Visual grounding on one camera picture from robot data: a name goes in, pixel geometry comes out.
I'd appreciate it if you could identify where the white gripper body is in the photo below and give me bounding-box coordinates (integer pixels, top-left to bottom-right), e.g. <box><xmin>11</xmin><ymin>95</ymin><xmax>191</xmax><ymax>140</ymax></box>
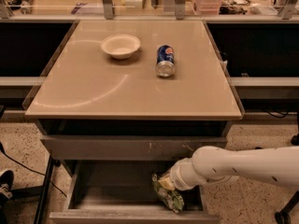
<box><xmin>170</xmin><ymin>158</ymin><xmax>196</xmax><ymax>190</ymax></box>

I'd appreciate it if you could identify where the green jalapeno chip bag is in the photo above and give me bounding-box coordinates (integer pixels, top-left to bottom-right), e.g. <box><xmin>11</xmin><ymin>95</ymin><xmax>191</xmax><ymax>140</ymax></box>
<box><xmin>151</xmin><ymin>173</ymin><xmax>184</xmax><ymax>213</ymax></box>

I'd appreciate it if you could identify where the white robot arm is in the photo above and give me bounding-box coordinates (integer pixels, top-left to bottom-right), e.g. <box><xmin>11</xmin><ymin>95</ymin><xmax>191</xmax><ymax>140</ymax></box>
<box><xmin>158</xmin><ymin>146</ymin><xmax>299</xmax><ymax>190</ymax></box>

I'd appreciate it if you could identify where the open middle drawer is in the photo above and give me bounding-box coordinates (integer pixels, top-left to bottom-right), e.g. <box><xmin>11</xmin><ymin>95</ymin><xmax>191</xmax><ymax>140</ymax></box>
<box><xmin>50</xmin><ymin>161</ymin><xmax>220</xmax><ymax>224</ymax></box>

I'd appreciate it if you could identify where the grey drawer cabinet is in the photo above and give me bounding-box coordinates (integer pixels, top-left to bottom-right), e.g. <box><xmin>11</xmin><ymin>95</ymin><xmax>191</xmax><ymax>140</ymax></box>
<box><xmin>21</xmin><ymin>18</ymin><xmax>246</xmax><ymax>224</ymax></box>

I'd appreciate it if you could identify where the blue pepsi soda can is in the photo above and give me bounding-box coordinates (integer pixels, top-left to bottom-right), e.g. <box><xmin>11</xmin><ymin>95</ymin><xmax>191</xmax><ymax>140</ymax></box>
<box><xmin>156</xmin><ymin>45</ymin><xmax>176</xmax><ymax>77</ymax></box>

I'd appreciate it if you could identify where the black office chair base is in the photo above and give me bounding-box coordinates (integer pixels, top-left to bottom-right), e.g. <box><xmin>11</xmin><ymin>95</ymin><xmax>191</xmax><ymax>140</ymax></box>
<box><xmin>275</xmin><ymin>134</ymin><xmax>299</xmax><ymax>224</ymax></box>

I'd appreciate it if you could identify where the black metal stand leg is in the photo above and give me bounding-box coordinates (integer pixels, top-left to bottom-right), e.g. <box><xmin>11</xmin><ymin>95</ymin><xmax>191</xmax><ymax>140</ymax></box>
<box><xmin>34</xmin><ymin>156</ymin><xmax>54</xmax><ymax>224</ymax></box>

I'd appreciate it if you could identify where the white paper bowl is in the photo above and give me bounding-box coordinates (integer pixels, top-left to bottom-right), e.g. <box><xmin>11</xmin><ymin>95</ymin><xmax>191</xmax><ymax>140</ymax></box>
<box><xmin>101</xmin><ymin>35</ymin><xmax>141</xmax><ymax>60</ymax></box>

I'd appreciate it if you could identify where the black sneaker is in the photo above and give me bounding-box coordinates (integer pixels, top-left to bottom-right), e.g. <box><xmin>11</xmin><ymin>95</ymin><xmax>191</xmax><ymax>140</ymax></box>
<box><xmin>0</xmin><ymin>169</ymin><xmax>14</xmax><ymax>206</ymax></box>

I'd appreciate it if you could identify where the black floor cable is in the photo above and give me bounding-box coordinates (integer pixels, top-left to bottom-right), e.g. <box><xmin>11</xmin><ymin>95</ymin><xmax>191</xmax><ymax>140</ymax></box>
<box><xmin>0</xmin><ymin>142</ymin><xmax>68</xmax><ymax>198</ymax></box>

